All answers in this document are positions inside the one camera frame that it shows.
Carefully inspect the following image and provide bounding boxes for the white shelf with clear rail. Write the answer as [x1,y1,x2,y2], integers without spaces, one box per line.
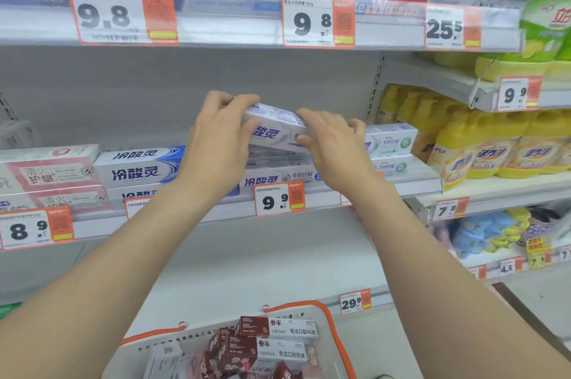
[0,0,526,55]

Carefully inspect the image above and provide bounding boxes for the large orange white price tag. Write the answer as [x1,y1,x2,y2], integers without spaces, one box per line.
[67,0,180,46]

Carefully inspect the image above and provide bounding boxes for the dark red white toothpaste box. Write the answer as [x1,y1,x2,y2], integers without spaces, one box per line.
[227,335,309,365]
[200,354,269,379]
[236,315,320,343]
[206,328,234,368]

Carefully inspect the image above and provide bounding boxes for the white pink-label toothpaste box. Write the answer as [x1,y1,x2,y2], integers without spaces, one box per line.
[0,144,101,196]
[0,186,109,213]

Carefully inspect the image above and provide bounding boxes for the white purple-print toothpaste box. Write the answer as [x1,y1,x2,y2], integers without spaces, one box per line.
[244,145,316,171]
[241,102,314,155]
[239,165,324,196]

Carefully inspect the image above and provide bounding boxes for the white shelf with cloth packs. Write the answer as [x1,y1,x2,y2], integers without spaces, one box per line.
[459,238,571,284]

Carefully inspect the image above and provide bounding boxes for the grey shelf bracket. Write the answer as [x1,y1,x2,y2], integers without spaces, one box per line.
[0,92,35,148]

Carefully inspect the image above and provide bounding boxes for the white toothpaste shelf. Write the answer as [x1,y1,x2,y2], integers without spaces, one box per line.
[0,154,443,255]

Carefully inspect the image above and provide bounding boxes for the white green-print toothpaste box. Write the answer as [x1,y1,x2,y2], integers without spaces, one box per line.
[363,123,418,158]
[371,154,421,174]

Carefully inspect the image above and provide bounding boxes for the person's left forearm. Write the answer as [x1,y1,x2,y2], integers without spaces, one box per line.
[0,176,239,379]

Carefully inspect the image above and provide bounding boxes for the white blue-swirl toothpaste box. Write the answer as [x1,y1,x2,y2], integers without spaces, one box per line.
[105,184,162,202]
[93,146,186,190]

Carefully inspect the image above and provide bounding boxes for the purple patterned packet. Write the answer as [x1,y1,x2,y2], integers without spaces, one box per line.
[521,216,561,243]

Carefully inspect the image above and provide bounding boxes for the row of yellow detergent bottles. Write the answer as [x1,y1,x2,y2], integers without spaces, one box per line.
[377,84,571,191]

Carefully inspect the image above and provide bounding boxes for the blue cleaning cloth pack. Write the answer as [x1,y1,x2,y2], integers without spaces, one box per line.
[450,212,507,259]

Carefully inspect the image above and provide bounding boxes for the person's left hand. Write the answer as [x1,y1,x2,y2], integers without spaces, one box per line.
[178,90,261,197]

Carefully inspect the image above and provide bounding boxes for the person's right forearm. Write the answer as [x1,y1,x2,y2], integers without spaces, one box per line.
[341,176,571,379]

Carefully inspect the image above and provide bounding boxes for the white detergent shelf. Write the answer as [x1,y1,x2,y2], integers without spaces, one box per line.
[383,52,571,114]

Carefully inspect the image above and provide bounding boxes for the empty white shelf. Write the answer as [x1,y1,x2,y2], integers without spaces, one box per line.
[0,208,394,340]

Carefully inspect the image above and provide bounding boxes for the perforated white shelf upright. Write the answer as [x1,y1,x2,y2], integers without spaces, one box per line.
[365,52,387,125]

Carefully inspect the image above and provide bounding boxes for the yellow sponge pack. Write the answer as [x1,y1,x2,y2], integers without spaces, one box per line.
[484,207,532,254]

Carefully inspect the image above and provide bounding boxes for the yellow promotion tag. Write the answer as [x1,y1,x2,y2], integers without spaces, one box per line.
[525,236,555,271]

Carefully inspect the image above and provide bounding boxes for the white shelf under yellow bottles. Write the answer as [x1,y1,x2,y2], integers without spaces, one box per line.
[405,171,571,224]

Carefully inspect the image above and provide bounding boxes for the white basket with orange rim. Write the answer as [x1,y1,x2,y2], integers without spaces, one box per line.
[102,300,358,379]

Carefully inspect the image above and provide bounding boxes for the plain white small box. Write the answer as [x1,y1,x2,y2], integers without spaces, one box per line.
[142,340,184,379]

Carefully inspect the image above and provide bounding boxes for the person's right hand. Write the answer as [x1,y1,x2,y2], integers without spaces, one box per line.
[294,108,383,204]

